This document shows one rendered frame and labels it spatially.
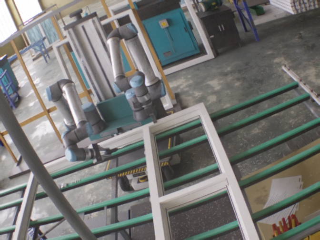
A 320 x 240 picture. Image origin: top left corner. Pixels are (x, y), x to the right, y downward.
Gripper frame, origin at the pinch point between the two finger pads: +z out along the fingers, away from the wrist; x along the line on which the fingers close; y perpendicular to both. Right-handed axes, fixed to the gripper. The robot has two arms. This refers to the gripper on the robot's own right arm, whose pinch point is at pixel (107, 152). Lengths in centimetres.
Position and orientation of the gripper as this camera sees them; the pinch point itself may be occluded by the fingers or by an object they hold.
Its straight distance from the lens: 256.7
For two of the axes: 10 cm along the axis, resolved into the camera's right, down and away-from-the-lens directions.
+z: 7.2, -0.3, 7.0
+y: 6.2, -4.3, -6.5
